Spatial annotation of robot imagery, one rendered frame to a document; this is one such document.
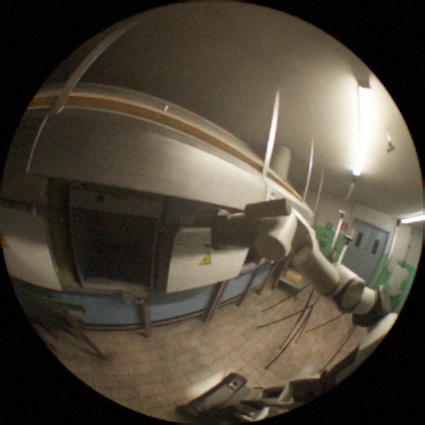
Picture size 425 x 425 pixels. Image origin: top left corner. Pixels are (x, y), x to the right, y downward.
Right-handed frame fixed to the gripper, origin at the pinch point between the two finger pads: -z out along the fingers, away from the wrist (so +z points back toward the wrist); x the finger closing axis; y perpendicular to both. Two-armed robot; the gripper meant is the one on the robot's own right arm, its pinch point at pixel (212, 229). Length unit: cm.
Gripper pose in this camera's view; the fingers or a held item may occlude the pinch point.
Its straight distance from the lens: 43.6
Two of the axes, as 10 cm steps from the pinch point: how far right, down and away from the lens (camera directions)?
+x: 0.4, -9.9, 1.3
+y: -7.8, -1.2, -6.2
